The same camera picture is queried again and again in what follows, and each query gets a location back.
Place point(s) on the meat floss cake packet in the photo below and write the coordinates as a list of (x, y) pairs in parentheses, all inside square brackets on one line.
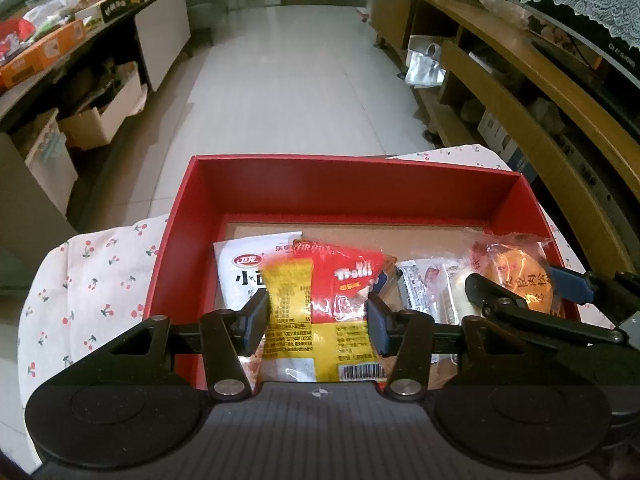
[(517, 262)]

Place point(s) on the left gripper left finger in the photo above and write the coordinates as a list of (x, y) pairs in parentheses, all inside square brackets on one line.
[(250, 323)]

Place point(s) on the white small bread snack packet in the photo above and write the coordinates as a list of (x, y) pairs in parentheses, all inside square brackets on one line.
[(238, 264)]

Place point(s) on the grey coffee table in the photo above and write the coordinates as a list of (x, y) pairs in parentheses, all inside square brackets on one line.
[(149, 37)]

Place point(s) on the red cardboard tray box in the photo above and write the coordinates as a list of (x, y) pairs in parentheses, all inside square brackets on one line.
[(405, 209)]

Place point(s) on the white storage bin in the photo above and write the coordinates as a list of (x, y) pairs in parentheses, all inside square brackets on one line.
[(97, 120)]

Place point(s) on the orange flat snack box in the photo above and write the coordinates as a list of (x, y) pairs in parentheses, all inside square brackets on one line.
[(42, 54)]

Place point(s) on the silver foil bag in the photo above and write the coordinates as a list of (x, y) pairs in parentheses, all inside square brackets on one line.
[(424, 69)]

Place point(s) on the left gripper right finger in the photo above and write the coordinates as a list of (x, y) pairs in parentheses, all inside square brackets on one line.
[(386, 328)]

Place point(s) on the black television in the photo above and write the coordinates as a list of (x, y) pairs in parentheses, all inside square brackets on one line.
[(614, 50)]

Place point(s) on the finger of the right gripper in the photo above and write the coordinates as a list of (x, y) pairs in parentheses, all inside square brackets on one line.
[(490, 297), (571, 285)]

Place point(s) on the red plastic bag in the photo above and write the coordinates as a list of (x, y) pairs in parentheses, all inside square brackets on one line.
[(13, 33)]

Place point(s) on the long wooden tv cabinet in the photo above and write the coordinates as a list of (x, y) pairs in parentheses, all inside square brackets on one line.
[(585, 163)]

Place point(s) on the cherry print tablecloth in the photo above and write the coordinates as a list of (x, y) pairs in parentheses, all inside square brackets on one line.
[(94, 286)]

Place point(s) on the white Kaprons wafer packet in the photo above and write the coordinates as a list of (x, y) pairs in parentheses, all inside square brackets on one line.
[(428, 285)]

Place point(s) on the red yellow Trolli packet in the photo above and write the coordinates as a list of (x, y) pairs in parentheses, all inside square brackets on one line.
[(318, 329)]

